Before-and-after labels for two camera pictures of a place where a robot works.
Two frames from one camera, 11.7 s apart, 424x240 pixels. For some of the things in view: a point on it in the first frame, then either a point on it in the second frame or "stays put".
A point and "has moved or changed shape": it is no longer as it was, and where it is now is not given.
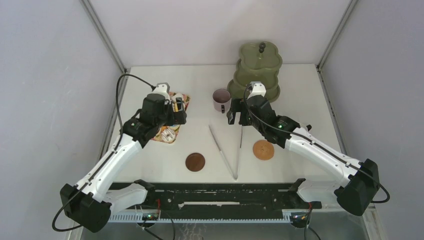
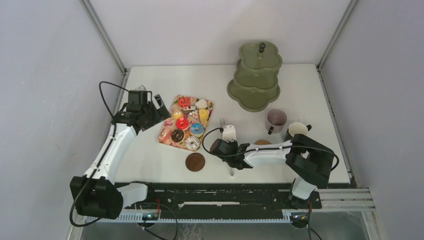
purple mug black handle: [221, 98] has moved or changed shape
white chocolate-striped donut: [168, 135] → [192, 143]
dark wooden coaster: [195, 162] stays put
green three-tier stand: [259, 62] stays put
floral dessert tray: [168, 133] has moved or changed shape
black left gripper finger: [180, 116] → [159, 111]
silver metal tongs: [235, 178] has moved or changed shape
